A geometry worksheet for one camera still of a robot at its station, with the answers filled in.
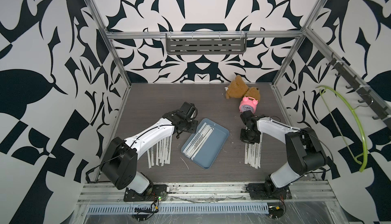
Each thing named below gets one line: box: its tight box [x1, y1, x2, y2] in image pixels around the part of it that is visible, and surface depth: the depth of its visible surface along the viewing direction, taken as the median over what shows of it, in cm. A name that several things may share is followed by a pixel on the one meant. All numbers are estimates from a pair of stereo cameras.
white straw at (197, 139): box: [182, 124, 212, 156], surface depth 93 cm
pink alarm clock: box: [238, 96, 259, 114], surface depth 100 cm
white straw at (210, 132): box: [189, 127, 215, 159], surface depth 92 cm
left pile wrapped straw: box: [146, 133, 173, 169], surface depth 87 cm
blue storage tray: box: [181, 117, 230, 170], surface depth 93 cm
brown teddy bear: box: [225, 74, 261, 102], surface depth 107 cm
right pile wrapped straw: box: [244, 141, 263, 170], surface depth 87 cm
